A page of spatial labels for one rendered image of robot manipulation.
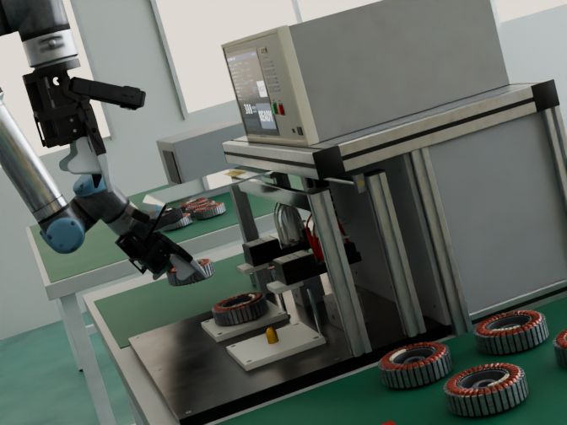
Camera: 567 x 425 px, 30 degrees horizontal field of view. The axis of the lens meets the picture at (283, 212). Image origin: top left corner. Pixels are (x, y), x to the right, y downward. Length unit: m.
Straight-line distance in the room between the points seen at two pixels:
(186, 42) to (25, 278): 1.75
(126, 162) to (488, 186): 4.93
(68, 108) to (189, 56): 5.09
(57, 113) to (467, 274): 0.72
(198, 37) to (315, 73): 4.90
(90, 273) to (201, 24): 3.47
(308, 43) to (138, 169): 4.86
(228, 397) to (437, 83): 0.65
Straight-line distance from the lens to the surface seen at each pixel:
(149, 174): 6.62
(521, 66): 7.42
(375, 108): 1.83
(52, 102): 1.60
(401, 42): 1.85
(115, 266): 3.44
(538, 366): 1.59
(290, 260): 1.88
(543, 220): 1.86
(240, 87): 2.14
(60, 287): 3.44
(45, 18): 1.59
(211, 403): 1.74
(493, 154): 1.81
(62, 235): 2.21
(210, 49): 6.68
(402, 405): 1.56
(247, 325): 2.08
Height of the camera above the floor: 1.30
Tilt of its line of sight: 9 degrees down
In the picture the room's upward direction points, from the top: 15 degrees counter-clockwise
